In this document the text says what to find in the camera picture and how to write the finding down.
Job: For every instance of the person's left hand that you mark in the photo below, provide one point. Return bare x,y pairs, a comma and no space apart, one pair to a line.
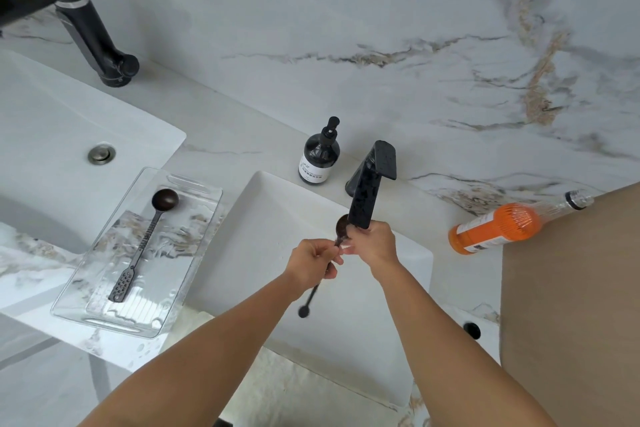
310,266

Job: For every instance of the person's right hand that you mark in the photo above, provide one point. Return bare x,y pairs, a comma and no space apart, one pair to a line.
375,249

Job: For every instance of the clear plastic tray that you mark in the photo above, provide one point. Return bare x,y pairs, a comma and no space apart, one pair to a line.
185,261

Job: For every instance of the person's left forearm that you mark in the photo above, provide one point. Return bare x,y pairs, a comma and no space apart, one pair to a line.
210,361

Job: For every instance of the person's right forearm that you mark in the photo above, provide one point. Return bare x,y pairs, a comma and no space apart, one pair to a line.
460,356

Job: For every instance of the person's black shoe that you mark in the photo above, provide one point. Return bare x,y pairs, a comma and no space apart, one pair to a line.
220,422

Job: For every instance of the black angular faucet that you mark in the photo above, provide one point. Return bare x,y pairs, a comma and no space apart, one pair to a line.
367,191

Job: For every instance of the white rectangular sink basin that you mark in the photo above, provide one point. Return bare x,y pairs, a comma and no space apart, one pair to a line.
50,116
260,231

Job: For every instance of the dark soap pump bottle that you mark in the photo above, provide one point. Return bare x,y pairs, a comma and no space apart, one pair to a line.
319,156

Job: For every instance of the small black round cap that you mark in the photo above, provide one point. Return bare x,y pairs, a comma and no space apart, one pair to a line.
472,330

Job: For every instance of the orange bottle with clear neck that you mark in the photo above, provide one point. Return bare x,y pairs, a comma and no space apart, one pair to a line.
500,229

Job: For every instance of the brown wooden panel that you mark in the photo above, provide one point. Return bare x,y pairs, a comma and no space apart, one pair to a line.
575,301

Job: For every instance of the metal sink drain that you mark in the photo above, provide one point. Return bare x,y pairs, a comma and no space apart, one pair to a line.
101,154

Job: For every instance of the black swivel faucet with label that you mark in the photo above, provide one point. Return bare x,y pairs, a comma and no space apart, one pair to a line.
85,26

